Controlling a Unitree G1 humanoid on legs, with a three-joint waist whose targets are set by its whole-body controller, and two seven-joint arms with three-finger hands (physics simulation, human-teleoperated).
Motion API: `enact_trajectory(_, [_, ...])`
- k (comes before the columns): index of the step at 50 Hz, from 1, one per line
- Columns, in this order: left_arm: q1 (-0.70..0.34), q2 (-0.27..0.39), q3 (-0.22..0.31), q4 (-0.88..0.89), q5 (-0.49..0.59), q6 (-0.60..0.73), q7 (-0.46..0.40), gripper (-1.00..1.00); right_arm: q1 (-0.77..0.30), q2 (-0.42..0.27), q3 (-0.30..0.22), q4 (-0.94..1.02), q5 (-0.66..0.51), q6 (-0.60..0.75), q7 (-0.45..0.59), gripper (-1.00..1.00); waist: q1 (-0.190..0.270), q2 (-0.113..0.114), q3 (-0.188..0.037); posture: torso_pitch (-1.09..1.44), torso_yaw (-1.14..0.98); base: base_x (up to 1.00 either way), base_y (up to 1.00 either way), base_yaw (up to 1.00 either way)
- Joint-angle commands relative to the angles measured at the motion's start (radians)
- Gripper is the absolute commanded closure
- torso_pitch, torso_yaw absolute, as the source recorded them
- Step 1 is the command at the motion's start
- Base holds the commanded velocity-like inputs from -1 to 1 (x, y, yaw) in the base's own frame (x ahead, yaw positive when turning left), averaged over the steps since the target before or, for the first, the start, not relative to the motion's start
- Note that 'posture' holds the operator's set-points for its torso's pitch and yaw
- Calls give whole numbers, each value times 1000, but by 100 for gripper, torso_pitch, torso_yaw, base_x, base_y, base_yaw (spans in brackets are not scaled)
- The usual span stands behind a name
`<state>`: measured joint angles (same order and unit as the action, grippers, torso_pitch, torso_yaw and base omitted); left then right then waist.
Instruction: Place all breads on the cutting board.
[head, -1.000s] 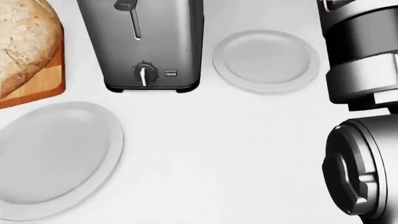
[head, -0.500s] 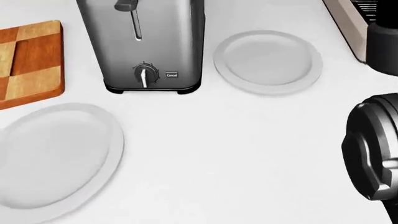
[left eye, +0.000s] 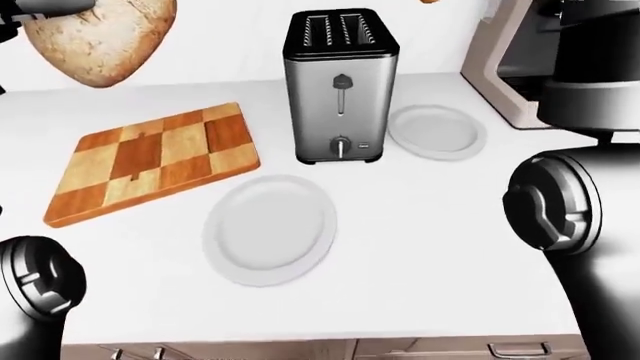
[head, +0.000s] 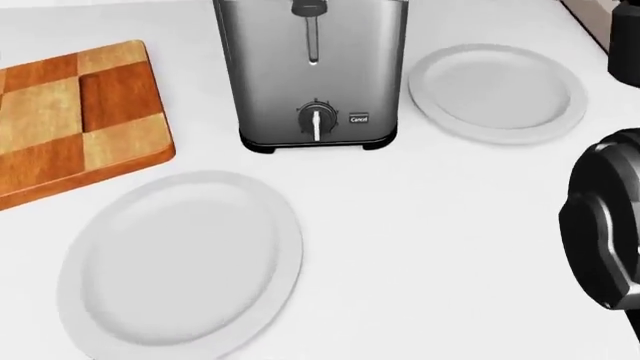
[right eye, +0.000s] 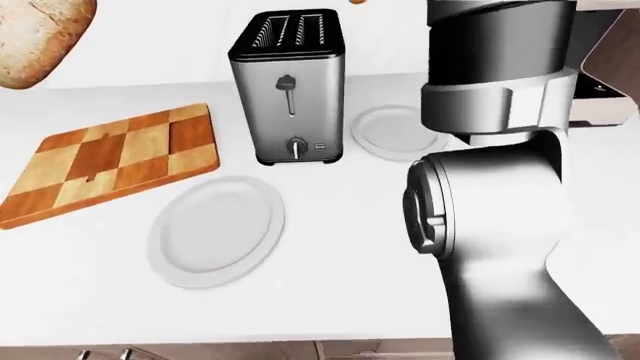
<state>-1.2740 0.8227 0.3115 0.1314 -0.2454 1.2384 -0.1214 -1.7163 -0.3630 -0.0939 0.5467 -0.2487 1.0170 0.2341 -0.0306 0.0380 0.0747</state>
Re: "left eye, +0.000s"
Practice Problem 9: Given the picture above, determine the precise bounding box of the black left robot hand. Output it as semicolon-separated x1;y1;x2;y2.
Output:
0;0;97;43

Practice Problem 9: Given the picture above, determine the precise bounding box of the round crusty bread loaf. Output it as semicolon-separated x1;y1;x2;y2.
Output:
22;0;179;90

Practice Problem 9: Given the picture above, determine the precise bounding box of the checkered wooden cutting board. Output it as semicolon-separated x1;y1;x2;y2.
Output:
42;101;262;229

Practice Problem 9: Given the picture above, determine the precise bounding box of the stainless steel two-slot toaster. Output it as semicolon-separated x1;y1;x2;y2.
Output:
281;9;402;165

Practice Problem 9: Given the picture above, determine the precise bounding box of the large white plate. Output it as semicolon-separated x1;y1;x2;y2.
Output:
201;174;339;288

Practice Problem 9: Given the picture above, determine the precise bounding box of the small white plate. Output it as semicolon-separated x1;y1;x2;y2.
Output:
387;104;488;162

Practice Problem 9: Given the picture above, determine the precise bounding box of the beige coffee machine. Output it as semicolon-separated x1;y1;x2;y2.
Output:
459;0;569;132

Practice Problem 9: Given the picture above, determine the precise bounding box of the long metal drawer handle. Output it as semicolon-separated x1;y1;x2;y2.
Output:
486;342;554;358

